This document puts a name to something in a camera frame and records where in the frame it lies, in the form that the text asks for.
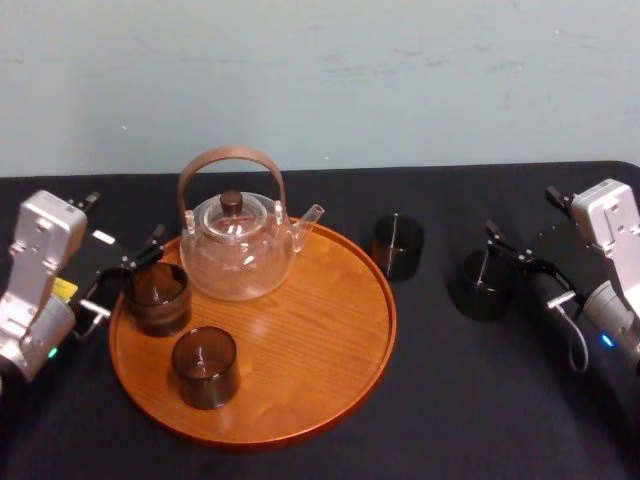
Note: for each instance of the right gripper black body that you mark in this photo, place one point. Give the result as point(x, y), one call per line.
point(565, 260)

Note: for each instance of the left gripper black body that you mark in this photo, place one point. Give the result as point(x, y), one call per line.
point(95, 260)

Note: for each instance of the round wooden tray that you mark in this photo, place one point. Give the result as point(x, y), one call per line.
point(310, 350)

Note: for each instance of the dark smoked glass cup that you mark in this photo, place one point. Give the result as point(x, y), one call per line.
point(157, 315)
point(400, 250)
point(205, 385)
point(480, 300)

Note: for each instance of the glass teapot lid, brown knob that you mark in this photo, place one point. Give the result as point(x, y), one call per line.
point(231, 212)

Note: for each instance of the black table cloth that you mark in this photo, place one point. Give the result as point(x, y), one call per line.
point(320, 460)

